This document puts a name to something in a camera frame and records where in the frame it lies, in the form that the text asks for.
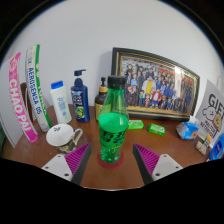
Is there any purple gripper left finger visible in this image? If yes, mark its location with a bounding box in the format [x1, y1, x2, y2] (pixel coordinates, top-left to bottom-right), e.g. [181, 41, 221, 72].
[42, 143, 91, 185]

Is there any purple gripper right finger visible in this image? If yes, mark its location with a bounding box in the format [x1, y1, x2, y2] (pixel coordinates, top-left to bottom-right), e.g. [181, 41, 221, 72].
[133, 144, 182, 185]

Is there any green plastic soda bottle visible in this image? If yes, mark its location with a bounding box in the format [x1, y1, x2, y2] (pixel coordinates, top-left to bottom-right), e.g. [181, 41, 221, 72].
[98, 75, 129, 164]

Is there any white patterned mug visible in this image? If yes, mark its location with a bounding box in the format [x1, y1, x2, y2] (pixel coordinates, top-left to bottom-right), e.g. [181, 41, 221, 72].
[46, 124, 83, 154]

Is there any red round coaster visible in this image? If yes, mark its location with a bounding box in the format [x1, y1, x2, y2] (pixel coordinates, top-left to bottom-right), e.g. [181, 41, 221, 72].
[97, 152, 124, 169]

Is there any right green soap bar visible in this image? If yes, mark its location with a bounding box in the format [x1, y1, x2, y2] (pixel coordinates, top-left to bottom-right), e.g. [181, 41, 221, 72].
[148, 123, 165, 135]

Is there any green soap bar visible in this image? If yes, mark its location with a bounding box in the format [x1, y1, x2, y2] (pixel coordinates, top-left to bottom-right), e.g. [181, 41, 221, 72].
[128, 120, 144, 130]
[148, 123, 165, 135]

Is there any left green soap bar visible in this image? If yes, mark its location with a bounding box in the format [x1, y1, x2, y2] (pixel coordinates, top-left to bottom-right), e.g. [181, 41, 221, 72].
[128, 120, 144, 130]

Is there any blue tissue pack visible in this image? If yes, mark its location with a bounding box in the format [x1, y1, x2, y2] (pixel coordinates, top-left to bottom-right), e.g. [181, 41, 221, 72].
[176, 122, 198, 140]

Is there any dark wooden chair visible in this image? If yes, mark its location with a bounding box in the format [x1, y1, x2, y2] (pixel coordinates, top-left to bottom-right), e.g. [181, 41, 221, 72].
[20, 82, 34, 122]

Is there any small box by bag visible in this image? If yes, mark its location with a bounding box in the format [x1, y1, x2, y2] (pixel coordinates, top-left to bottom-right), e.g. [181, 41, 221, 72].
[196, 136, 211, 155]

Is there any blue detergent bottle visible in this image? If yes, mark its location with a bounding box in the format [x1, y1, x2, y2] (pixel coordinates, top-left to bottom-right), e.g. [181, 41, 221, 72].
[210, 133, 224, 161]

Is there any white green shuttlecock tube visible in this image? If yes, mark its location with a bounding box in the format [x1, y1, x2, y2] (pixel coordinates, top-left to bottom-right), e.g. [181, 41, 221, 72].
[25, 44, 51, 132]

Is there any dark blue pump bottle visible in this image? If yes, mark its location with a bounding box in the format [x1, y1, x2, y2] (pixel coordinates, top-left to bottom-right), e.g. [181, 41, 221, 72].
[71, 70, 90, 123]

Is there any brown pump bottle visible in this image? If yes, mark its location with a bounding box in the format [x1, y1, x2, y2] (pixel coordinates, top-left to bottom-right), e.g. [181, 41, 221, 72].
[95, 77, 108, 117]

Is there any white gift paper bag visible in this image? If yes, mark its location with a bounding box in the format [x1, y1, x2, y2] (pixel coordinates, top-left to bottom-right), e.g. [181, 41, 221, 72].
[196, 81, 224, 145]

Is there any white lotion bottle blue cap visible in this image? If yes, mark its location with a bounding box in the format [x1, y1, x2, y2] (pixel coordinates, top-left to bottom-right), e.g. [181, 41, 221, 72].
[50, 81, 72, 124]

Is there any framed group photo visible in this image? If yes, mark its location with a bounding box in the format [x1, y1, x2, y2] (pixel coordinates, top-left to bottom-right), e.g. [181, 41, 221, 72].
[111, 47, 200, 121]

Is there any pink shuttlecock tube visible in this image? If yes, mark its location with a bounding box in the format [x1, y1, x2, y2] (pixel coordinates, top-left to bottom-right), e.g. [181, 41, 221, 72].
[9, 53, 38, 143]

